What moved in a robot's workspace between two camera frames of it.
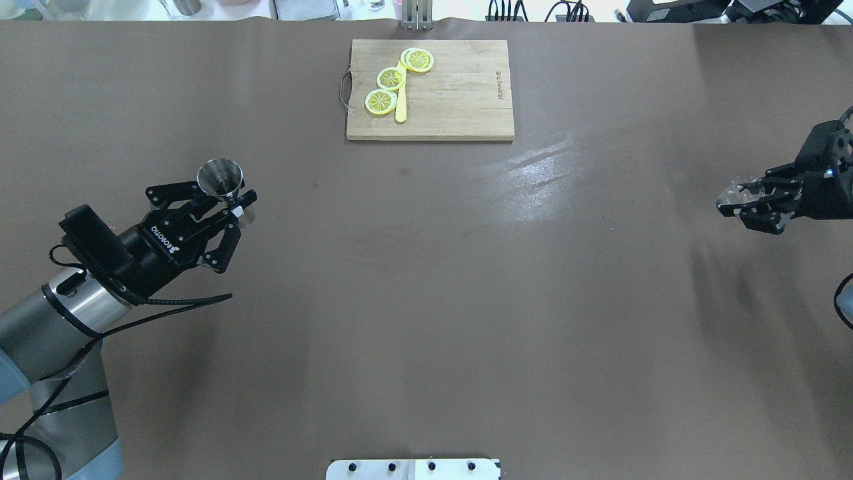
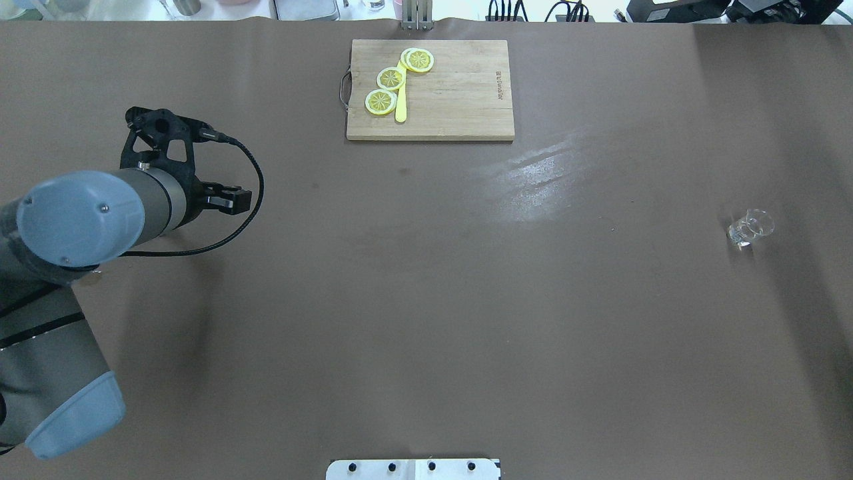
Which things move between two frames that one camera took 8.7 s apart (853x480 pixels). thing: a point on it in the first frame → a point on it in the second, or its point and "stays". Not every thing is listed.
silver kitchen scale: [304, 10] stays
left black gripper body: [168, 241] → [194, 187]
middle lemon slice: [390, 79] stays
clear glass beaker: [732, 195] → [744, 231]
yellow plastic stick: [400, 101] stays
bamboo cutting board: [464, 97] stays
